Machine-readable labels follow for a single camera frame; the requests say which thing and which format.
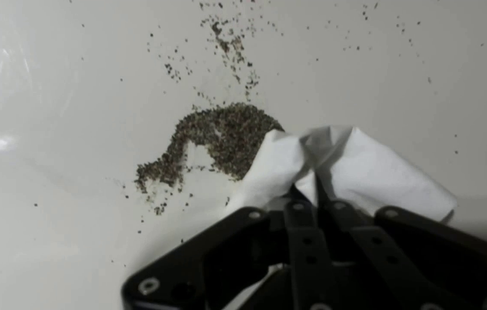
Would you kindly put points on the white paper napkin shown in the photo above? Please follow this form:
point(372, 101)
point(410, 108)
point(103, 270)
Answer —
point(368, 168)

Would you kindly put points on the heap of dark crumbs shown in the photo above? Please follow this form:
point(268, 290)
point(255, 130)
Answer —
point(230, 133)

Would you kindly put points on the white washing machine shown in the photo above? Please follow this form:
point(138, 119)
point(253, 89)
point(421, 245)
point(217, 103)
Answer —
point(54, 224)

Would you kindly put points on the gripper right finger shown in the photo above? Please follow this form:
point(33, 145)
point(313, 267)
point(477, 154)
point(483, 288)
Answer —
point(441, 249)

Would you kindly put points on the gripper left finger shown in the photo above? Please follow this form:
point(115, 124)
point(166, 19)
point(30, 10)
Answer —
point(234, 241)

